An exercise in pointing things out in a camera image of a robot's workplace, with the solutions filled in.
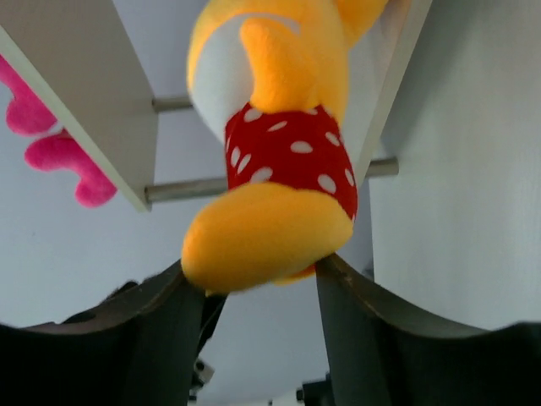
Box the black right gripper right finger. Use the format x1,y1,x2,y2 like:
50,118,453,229
316,255,540,405

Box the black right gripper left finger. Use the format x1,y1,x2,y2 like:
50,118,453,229
1,265,205,405

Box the yellow plush back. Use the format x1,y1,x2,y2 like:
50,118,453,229
181,1,386,294

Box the white two-tier shelf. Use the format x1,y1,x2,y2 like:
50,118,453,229
1,1,430,211

